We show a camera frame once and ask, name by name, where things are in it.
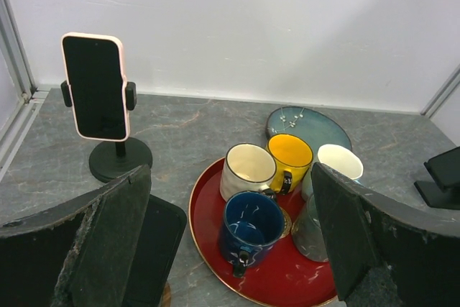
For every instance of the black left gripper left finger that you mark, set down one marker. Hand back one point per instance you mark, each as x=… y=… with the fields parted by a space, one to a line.
x=77 y=253

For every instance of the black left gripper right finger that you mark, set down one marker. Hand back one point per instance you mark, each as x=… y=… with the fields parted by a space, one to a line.
x=383 y=252

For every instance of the black phone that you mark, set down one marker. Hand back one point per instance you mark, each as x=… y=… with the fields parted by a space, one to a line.
x=444 y=169

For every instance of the black folding phone stand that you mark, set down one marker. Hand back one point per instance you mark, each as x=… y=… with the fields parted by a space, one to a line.
x=439 y=193

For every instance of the phone on wooden-base stand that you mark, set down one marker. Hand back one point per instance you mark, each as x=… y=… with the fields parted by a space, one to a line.
x=159 y=239

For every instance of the black round-base phone stand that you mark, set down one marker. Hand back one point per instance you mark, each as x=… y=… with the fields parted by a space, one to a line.
x=120 y=157

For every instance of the phone in pink case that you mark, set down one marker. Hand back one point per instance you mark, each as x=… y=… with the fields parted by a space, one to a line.
x=92 y=56

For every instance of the grey-green ceramic mug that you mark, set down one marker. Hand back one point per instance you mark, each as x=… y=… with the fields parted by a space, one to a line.
x=307 y=235

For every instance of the light blue mug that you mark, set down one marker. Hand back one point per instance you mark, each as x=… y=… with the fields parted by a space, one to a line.
x=337 y=157

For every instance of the small gold brown ornament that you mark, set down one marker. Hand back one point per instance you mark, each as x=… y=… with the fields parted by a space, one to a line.
x=287 y=223

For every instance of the round red tray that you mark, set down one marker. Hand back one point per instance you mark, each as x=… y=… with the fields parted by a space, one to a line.
x=285 y=277

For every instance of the yellow ceramic mug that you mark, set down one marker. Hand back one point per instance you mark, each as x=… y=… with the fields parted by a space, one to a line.
x=293 y=157

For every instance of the dark blue mug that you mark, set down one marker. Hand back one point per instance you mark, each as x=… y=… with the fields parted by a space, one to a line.
x=252 y=224

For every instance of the teal ceramic plate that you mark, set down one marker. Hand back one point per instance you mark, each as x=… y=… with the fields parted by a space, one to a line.
x=313 y=127

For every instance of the cream ceramic mug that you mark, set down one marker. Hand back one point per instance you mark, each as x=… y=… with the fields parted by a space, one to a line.
x=247 y=167

